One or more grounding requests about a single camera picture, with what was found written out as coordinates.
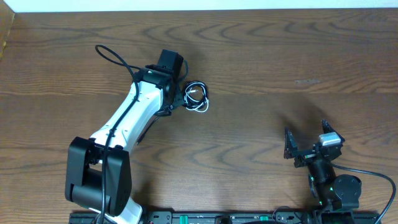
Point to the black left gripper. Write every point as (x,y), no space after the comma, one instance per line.
(180,101)

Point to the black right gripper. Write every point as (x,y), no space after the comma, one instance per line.
(291,152)

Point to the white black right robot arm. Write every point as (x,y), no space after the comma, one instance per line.
(338,195)

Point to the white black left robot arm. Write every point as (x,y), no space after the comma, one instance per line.
(98,175)

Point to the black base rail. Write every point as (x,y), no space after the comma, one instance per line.
(283,216)

